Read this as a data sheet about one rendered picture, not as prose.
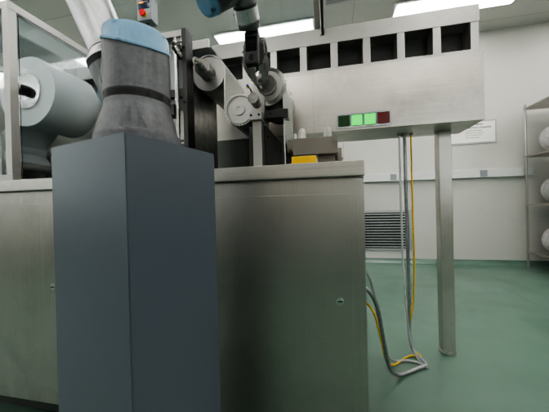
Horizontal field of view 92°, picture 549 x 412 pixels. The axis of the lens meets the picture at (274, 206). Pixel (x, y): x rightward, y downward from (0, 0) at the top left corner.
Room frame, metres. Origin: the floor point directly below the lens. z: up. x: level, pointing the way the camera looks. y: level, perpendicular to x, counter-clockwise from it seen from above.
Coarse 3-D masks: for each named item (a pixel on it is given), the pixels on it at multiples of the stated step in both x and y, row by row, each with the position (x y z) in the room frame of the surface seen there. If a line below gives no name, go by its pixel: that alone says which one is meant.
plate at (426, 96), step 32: (384, 64) 1.26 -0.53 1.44; (416, 64) 1.23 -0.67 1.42; (448, 64) 1.20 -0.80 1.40; (480, 64) 1.18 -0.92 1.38; (320, 96) 1.32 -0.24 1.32; (352, 96) 1.29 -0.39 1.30; (384, 96) 1.26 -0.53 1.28; (416, 96) 1.23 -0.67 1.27; (448, 96) 1.21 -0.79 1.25; (480, 96) 1.18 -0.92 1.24; (224, 128) 1.43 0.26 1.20; (320, 128) 1.33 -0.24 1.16; (352, 128) 1.29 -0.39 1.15; (384, 128) 1.28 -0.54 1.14; (416, 128) 1.30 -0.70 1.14; (448, 128) 1.31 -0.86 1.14
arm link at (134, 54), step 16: (112, 32) 0.46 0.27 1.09; (128, 32) 0.46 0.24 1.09; (144, 32) 0.47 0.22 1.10; (112, 48) 0.46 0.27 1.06; (128, 48) 0.46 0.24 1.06; (144, 48) 0.47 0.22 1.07; (160, 48) 0.49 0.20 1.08; (112, 64) 0.46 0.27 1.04; (128, 64) 0.46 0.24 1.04; (144, 64) 0.47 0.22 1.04; (160, 64) 0.49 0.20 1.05; (112, 80) 0.46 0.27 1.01; (128, 80) 0.46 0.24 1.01; (144, 80) 0.47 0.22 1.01; (160, 80) 0.49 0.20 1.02
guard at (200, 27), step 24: (120, 0) 1.34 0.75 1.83; (168, 0) 1.32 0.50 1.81; (192, 0) 1.31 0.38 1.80; (264, 0) 1.28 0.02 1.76; (288, 0) 1.27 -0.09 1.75; (312, 0) 1.26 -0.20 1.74; (168, 24) 1.41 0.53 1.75; (192, 24) 1.40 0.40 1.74; (216, 24) 1.38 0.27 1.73; (264, 24) 1.36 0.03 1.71; (288, 24) 1.35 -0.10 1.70; (312, 24) 1.34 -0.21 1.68
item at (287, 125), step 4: (284, 100) 1.05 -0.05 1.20; (284, 104) 1.05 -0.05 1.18; (284, 108) 1.04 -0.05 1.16; (288, 108) 1.15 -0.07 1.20; (284, 120) 1.04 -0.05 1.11; (284, 124) 1.03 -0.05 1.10; (288, 124) 1.14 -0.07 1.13; (292, 124) 1.26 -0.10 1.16; (284, 128) 1.03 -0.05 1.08; (288, 128) 1.13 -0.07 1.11; (292, 128) 1.26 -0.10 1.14; (284, 132) 1.03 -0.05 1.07; (288, 132) 1.13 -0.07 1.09; (292, 132) 1.25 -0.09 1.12; (284, 136) 1.03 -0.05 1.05; (288, 136) 1.13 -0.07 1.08; (292, 136) 1.25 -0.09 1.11; (284, 140) 1.03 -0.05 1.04; (284, 144) 1.03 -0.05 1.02
